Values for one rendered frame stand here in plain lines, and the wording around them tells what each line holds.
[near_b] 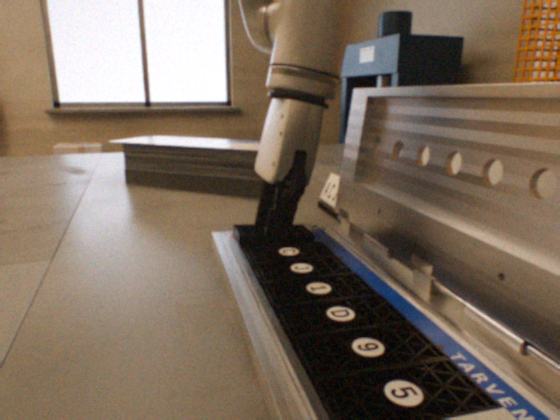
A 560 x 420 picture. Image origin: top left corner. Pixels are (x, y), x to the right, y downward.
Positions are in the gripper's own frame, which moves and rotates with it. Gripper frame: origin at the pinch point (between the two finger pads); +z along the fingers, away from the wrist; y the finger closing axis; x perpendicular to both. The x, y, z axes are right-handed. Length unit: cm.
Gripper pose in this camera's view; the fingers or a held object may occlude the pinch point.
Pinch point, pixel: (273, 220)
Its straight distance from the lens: 54.4
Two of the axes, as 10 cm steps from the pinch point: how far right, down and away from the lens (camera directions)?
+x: 9.5, 1.3, 2.9
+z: -2.0, 9.6, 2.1
